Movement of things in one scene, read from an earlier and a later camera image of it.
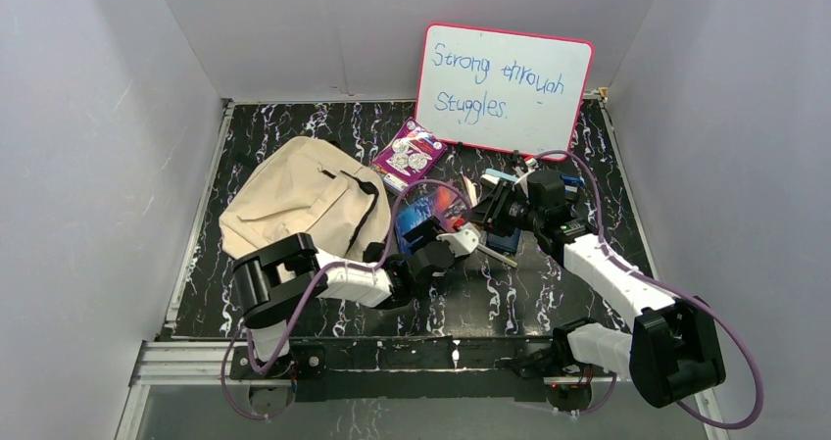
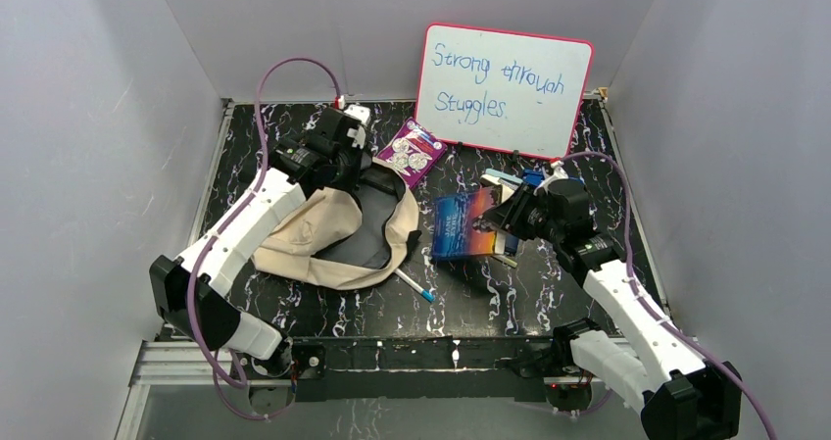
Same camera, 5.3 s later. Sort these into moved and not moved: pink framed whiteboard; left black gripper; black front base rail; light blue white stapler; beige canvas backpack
Moved: left black gripper; beige canvas backpack
Not moved: pink framed whiteboard; black front base rail; light blue white stapler
